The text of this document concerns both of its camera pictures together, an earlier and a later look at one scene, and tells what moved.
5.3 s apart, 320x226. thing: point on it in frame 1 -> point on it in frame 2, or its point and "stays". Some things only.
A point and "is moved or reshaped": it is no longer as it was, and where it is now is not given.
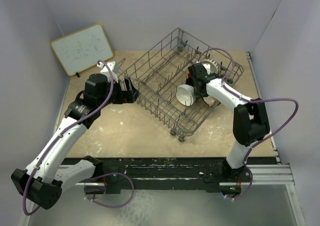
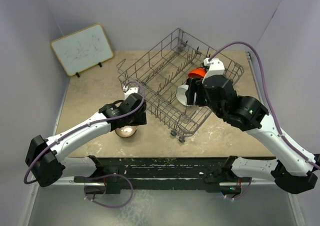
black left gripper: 128,96 -> 141,119
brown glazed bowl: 210,100 is moved or reshaped
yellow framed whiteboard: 81,50 stays
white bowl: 185,94 stays
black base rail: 118,175 stays
